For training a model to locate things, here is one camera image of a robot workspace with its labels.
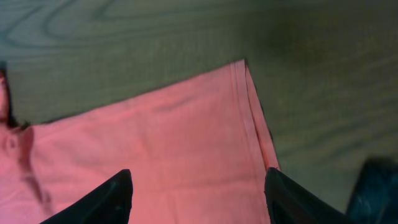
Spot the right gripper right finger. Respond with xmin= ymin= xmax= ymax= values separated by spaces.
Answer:
xmin=264 ymin=167 xmax=353 ymax=224

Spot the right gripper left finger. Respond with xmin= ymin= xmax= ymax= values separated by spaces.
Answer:
xmin=42 ymin=169 xmax=133 ymax=224

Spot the orange printed t-shirt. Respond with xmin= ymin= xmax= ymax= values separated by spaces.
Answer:
xmin=1 ymin=61 xmax=278 ymax=224

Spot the black patterned garment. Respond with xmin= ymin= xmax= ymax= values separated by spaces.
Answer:
xmin=346 ymin=157 xmax=397 ymax=224

